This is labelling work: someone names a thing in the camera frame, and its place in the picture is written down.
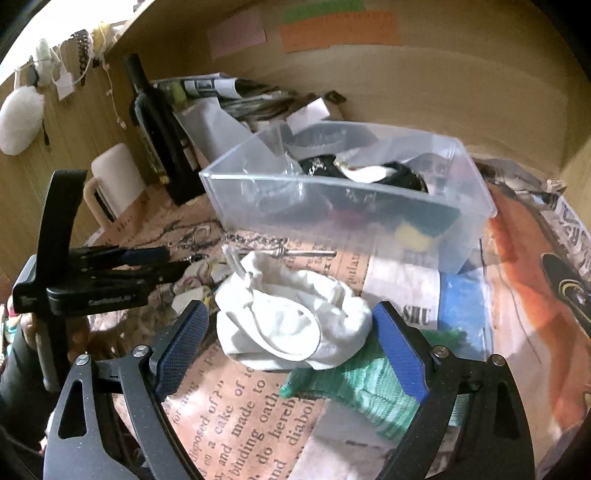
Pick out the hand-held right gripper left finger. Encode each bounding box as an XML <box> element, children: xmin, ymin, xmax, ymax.
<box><xmin>44</xmin><ymin>300</ymin><xmax>211</xmax><ymax>480</ymax></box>

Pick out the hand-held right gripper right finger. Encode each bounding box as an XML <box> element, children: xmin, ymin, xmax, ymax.
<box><xmin>372</xmin><ymin>301</ymin><xmax>561</xmax><ymax>480</ymax></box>

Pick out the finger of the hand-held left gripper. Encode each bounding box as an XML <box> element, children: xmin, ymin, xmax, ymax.
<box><xmin>92</xmin><ymin>261</ymin><xmax>195</xmax><ymax>291</ymax></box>
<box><xmin>69</xmin><ymin>246</ymin><xmax>171</xmax><ymax>271</ymax></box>

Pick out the small patterned cloth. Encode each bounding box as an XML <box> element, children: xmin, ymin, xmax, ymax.
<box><xmin>173</xmin><ymin>258</ymin><xmax>232</xmax><ymax>324</ymax></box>

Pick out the green knitted cloth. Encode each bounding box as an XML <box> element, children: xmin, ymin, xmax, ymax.
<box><xmin>279</xmin><ymin>328</ymin><xmax>467</xmax><ymax>439</ymax></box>

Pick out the white cloth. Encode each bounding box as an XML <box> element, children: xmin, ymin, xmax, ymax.
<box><xmin>215</xmin><ymin>251</ymin><xmax>374</xmax><ymax>372</ymax></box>

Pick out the clear plastic box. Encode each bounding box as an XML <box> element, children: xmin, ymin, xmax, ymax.
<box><xmin>199</xmin><ymin>121</ymin><xmax>498</xmax><ymax>274</ymax></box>

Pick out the yellow soft ball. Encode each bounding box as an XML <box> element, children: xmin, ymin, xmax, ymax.
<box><xmin>397</xmin><ymin>222</ymin><xmax>439</xmax><ymax>252</ymax></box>

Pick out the cream mug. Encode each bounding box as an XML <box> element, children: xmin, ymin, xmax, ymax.
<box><xmin>83</xmin><ymin>143</ymin><xmax>148</xmax><ymax>227</ymax></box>

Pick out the printed newspaper tablecloth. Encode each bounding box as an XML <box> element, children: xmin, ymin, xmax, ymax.
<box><xmin>88</xmin><ymin>157</ymin><xmax>591</xmax><ymax>480</ymax></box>

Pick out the dark glass bottle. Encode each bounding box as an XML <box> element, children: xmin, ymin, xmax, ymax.
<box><xmin>122</xmin><ymin>53</ymin><xmax>206</xmax><ymax>206</ymax></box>

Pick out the dark green cloth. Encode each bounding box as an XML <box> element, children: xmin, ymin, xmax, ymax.
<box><xmin>416</xmin><ymin>203</ymin><xmax>462</xmax><ymax>236</ymax></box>

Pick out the translucent white container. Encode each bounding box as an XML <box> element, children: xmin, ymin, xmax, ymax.
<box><xmin>175</xmin><ymin>99</ymin><xmax>259</xmax><ymax>167</ymax></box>

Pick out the black cloth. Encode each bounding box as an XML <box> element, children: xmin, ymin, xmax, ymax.
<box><xmin>300</xmin><ymin>154</ymin><xmax>430</xmax><ymax>195</ymax></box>

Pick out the white fluffy pad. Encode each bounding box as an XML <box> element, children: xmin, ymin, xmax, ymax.
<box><xmin>0</xmin><ymin>88</ymin><xmax>47</xmax><ymax>155</ymax></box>

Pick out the white paper tag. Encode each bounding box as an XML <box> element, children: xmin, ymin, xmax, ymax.
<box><xmin>55</xmin><ymin>69</ymin><xmax>77</xmax><ymax>100</ymax></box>

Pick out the stack of magazines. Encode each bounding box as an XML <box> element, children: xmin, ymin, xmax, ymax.
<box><xmin>150</xmin><ymin>73</ymin><xmax>347</xmax><ymax>134</ymax></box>

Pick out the dark studded hairband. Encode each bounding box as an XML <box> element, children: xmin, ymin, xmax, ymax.
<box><xmin>69</xmin><ymin>30</ymin><xmax>95</xmax><ymax>86</ymax></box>

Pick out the small white plush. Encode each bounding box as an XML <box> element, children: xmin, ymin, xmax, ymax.
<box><xmin>34</xmin><ymin>39</ymin><xmax>63</xmax><ymax>88</ymax></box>

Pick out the pink paper note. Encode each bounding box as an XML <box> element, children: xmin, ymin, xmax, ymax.
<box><xmin>206</xmin><ymin>9</ymin><xmax>269</xmax><ymax>59</ymax></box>

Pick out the orange paper note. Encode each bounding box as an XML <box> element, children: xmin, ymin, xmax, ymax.
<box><xmin>279</xmin><ymin>10</ymin><xmax>400</xmax><ymax>54</ymax></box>

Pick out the green paper note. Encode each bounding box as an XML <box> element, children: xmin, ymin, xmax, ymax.
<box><xmin>281</xmin><ymin>0</ymin><xmax>365</xmax><ymax>24</ymax></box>

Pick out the thin metal chain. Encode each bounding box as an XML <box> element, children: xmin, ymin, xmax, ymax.
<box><xmin>157</xmin><ymin>219</ymin><xmax>222</xmax><ymax>252</ymax></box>

